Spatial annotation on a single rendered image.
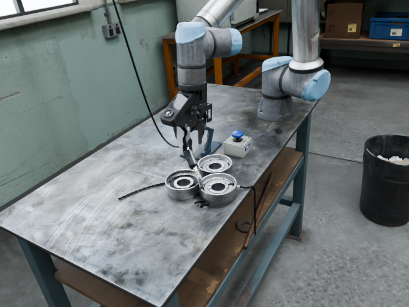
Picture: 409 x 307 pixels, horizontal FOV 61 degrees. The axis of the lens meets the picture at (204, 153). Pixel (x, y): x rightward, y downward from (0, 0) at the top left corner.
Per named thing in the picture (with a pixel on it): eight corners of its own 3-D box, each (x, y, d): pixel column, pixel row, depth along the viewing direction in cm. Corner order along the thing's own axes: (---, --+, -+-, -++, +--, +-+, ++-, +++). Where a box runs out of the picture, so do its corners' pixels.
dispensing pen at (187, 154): (199, 194, 94) (178, 141, 99) (201, 197, 98) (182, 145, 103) (206, 190, 94) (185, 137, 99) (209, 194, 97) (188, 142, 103)
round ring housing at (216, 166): (229, 162, 112) (228, 151, 110) (235, 181, 103) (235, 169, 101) (197, 167, 111) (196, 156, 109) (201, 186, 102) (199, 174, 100)
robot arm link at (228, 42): (220, 24, 102) (189, 26, 96) (246, 28, 94) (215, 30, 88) (218, 52, 105) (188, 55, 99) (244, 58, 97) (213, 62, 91)
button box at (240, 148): (243, 158, 114) (243, 145, 112) (224, 154, 117) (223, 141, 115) (253, 147, 120) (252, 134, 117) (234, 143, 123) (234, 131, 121)
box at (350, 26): (366, 39, 374) (371, 2, 356) (319, 39, 394) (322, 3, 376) (368, 31, 405) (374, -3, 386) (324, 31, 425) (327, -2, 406)
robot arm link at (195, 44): (214, 22, 87) (187, 24, 82) (214, 67, 91) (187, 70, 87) (196, 21, 93) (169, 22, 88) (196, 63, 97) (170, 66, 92)
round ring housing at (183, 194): (162, 200, 98) (160, 189, 96) (171, 179, 106) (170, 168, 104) (199, 202, 96) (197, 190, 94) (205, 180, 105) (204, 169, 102)
